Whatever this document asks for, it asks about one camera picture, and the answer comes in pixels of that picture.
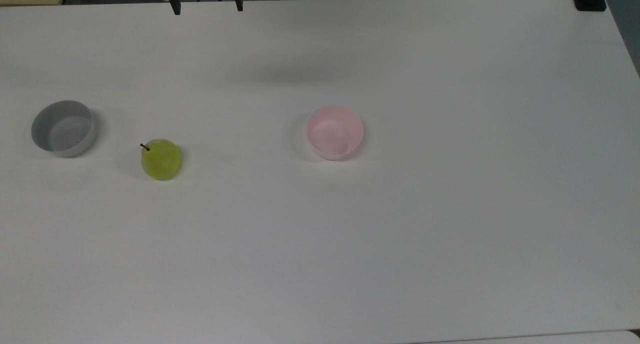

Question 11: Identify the grey plastic bowl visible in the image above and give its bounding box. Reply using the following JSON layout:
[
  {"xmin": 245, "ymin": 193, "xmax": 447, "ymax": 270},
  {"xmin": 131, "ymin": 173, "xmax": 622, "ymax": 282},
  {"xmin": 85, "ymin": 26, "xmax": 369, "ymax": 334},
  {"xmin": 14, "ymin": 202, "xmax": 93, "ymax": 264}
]
[{"xmin": 31, "ymin": 100, "xmax": 97, "ymax": 158}]

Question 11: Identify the pink plastic bowl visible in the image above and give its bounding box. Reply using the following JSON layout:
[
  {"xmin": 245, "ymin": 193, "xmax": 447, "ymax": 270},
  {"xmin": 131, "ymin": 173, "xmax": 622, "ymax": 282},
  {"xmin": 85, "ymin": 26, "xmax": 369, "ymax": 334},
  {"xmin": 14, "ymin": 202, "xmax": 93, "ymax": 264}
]
[{"xmin": 305, "ymin": 105, "xmax": 364, "ymax": 161}]

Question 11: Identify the green yellow pear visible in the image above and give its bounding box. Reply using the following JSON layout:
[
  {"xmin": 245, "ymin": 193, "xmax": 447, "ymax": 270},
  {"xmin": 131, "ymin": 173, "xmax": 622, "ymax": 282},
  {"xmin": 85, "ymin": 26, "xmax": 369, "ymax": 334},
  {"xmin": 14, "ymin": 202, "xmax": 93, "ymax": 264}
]
[{"xmin": 140, "ymin": 138, "xmax": 183, "ymax": 181}]

